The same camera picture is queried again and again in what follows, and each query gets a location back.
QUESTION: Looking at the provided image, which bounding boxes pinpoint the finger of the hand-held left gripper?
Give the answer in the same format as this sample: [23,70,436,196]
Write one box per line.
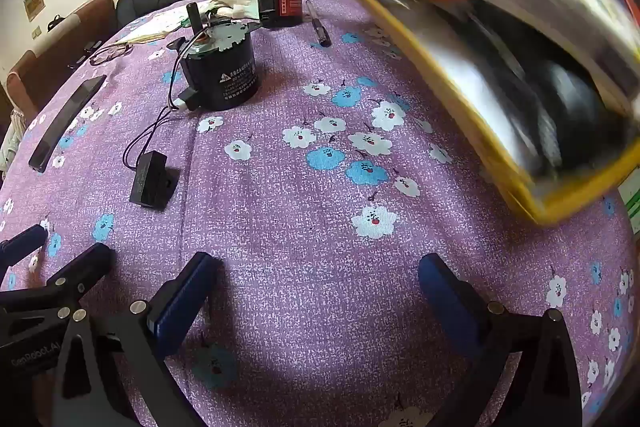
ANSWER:
[0,243,113,324]
[0,224,49,270]

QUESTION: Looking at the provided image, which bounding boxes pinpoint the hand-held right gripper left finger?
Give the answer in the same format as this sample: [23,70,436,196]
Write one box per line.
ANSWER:
[52,251,222,427]

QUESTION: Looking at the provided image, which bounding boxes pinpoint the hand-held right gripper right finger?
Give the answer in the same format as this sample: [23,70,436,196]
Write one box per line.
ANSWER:
[418,253,584,427]

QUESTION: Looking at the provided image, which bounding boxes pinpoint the yellow cardboard box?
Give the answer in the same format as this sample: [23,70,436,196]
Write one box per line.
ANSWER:
[277,0,640,227]

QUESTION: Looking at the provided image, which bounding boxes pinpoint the black capacitor block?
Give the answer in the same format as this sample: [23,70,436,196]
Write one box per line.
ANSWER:
[129,150,181,212]

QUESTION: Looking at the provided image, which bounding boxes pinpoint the beige cloth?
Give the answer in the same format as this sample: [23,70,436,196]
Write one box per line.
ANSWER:
[0,107,27,172]

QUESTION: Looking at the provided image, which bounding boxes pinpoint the black smartphone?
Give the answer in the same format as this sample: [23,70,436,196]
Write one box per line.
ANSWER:
[27,74,108,172]

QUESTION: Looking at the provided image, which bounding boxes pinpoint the purple floral tablecloth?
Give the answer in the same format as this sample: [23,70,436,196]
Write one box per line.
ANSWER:
[0,0,640,427]

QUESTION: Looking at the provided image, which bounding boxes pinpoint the brown armchair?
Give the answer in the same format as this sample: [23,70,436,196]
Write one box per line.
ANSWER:
[4,0,117,120]

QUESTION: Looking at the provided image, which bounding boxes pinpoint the black devices on armchair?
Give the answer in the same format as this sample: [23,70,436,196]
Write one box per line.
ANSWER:
[67,39,103,68]

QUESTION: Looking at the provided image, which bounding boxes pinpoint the large black cylindrical motor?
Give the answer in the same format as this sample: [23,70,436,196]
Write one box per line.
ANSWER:
[167,1,261,112]

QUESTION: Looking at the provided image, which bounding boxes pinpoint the white paper booklet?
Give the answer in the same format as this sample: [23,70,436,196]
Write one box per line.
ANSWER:
[117,4,216,44]

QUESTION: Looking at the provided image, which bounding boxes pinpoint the black pen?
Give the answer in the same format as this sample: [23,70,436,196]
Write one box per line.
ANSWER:
[305,0,332,48]

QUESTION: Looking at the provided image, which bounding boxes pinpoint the thin black motor cable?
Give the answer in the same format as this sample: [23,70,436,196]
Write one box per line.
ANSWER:
[122,104,183,170]

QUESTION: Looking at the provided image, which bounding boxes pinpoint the dark frame eyeglasses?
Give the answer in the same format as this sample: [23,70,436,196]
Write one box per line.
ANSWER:
[89,41,135,66]

